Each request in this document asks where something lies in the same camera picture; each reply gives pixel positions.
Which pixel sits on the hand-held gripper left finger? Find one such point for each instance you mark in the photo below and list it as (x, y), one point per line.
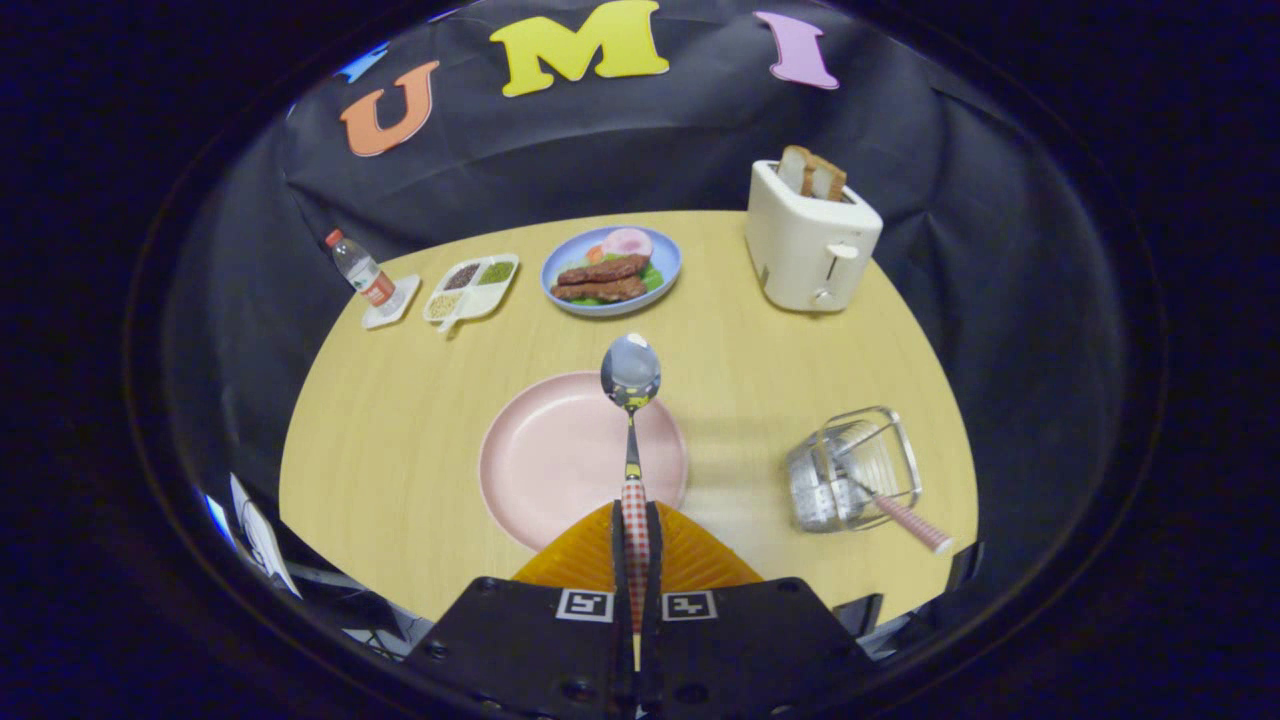
(520, 650)

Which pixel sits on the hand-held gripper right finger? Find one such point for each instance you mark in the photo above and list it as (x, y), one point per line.
(760, 650)

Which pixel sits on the clear plastic drain basket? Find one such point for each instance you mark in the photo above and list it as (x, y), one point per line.
(815, 490)

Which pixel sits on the pink plate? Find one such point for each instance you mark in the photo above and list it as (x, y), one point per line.
(550, 450)

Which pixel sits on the white paper sheet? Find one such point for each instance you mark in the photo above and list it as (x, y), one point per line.
(262, 540)

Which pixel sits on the blue lit screen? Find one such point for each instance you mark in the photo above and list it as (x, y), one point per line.
(220, 520)

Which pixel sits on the white divided condiment tray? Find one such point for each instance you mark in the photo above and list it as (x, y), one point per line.
(470, 290)

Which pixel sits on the white square coaster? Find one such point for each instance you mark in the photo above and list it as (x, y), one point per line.
(398, 305)

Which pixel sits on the brown sausage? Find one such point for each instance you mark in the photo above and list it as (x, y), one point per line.
(600, 291)
(605, 270)

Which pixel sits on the green lettuce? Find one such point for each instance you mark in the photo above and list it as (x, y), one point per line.
(653, 278)

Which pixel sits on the blue plate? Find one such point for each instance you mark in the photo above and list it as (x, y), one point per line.
(668, 262)

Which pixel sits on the white toaster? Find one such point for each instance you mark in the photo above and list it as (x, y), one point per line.
(800, 250)

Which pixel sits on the clear plastic water bottle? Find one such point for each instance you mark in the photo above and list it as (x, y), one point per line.
(362, 270)

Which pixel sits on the pink ham slice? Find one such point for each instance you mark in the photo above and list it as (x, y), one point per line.
(628, 243)

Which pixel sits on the toast bread slice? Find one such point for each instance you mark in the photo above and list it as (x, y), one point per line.
(828, 180)
(793, 170)

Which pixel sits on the black table bracket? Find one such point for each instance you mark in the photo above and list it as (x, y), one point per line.
(965, 565)
(860, 612)

